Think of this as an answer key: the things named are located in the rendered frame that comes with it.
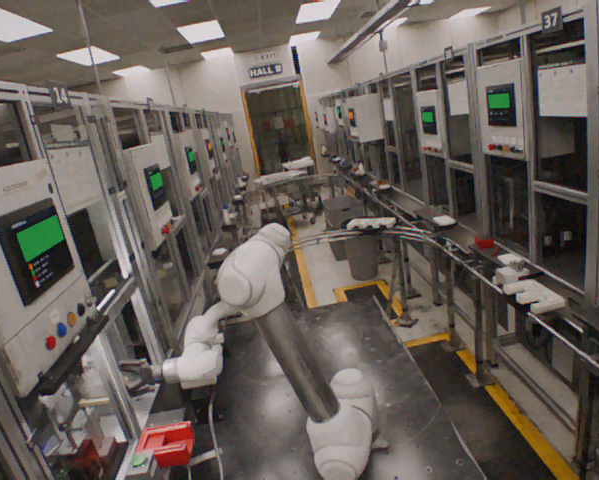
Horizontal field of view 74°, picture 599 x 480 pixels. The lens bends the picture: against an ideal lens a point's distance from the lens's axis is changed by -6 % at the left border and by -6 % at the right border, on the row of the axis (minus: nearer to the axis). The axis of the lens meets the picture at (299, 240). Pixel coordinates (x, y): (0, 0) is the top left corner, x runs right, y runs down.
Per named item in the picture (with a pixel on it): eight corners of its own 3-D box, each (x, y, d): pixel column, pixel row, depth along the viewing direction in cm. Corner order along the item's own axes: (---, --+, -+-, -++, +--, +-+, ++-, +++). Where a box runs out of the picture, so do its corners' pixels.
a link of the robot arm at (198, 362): (184, 390, 151) (186, 363, 162) (225, 382, 152) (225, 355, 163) (174, 371, 146) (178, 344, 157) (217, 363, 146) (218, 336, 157)
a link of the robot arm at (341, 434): (381, 436, 134) (374, 492, 114) (337, 446, 140) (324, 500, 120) (271, 228, 120) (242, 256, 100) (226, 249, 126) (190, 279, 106)
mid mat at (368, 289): (414, 322, 349) (414, 321, 348) (350, 336, 347) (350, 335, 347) (383, 279, 445) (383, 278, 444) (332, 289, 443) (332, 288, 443)
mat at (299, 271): (327, 338, 351) (327, 337, 350) (257, 352, 349) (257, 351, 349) (288, 203, 911) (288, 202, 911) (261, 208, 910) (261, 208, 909)
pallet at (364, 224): (348, 235, 346) (346, 224, 343) (354, 230, 357) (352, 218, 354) (391, 234, 328) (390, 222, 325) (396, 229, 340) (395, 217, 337)
